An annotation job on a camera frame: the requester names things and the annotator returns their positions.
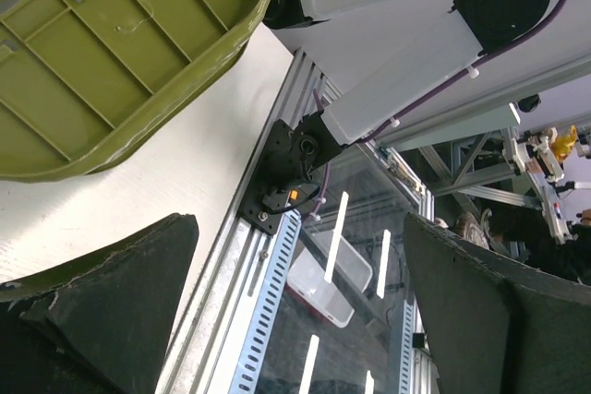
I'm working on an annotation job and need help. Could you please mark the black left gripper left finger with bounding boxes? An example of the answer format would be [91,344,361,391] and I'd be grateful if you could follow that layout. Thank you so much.
[1,213,199,393]

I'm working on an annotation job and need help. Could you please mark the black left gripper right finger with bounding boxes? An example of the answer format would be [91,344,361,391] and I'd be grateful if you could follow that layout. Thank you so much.
[404,214,590,393]

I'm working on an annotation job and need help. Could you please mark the olive green slotted basket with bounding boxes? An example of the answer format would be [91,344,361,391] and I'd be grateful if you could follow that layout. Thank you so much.
[1,0,270,183]

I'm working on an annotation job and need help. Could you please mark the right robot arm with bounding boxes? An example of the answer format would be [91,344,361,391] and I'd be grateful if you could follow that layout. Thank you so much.
[264,0,566,167]

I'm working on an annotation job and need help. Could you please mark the clear plastic storage box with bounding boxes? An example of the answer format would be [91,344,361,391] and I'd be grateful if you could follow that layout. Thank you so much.
[287,231,373,329]

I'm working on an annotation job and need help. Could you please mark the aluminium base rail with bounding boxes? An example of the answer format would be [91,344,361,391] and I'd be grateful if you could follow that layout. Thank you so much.
[156,50,327,393]

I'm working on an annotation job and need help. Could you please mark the white slotted cable duct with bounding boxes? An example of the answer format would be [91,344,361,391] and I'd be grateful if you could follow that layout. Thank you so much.
[228,210,301,393]

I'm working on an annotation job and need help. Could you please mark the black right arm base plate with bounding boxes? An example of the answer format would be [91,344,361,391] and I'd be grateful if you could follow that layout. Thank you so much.
[237,120,291,236]

